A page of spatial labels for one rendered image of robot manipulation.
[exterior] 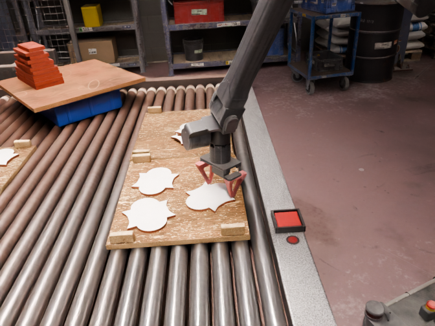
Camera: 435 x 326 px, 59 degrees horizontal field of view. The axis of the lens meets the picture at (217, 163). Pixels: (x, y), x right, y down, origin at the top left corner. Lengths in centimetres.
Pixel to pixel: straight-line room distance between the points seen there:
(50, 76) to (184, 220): 106
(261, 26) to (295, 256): 51
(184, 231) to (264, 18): 53
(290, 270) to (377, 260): 147
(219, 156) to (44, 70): 105
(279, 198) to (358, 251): 131
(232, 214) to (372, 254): 146
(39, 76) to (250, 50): 118
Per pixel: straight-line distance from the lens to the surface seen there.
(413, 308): 182
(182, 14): 530
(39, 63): 183
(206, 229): 97
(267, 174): 121
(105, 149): 145
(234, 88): 88
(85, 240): 104
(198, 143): 95
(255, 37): 82
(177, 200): 108
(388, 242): 247
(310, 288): 87
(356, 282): 219
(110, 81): 180
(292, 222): 100
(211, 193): 108
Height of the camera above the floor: 155
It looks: 30 degrees down
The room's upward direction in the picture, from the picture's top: 3 degrees counter-clockwise
